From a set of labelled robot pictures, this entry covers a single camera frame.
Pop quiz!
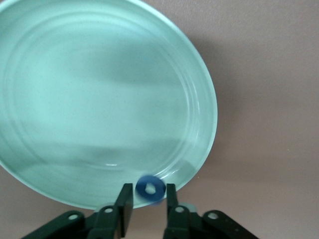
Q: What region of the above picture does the blue letter o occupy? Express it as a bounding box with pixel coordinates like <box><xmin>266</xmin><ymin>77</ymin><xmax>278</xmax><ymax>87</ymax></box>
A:
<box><xmin>135</xmin><ymin>175</ymin><xmax>166</xmax><ymax>206</ymax></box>

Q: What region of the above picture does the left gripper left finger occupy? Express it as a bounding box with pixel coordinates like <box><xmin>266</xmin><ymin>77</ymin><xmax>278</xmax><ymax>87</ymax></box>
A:
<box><xmin>24</xmin><ymin>183</ymin><xmax>134</xmax><ymax>239</ymax></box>

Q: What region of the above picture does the brown table cover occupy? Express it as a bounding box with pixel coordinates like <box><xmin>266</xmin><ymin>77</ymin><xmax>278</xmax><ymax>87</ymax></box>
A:
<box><xmin>0</xmin><ymin>0</ymin><xmax>319</xmax><ymax>239</ymax></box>

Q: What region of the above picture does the green plate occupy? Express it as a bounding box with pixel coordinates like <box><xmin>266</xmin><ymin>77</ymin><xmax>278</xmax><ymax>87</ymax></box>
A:
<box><xmin>0</xmin><ymin>0</ymin><xmax>219</xmax><ymax>210</ymax></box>

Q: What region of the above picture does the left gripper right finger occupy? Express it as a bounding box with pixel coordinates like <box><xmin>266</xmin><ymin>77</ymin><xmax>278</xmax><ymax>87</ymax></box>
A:
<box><xmin>163</xmin><ymin>183</ymin><xmax>257</xmax><ymax>239</ymax></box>

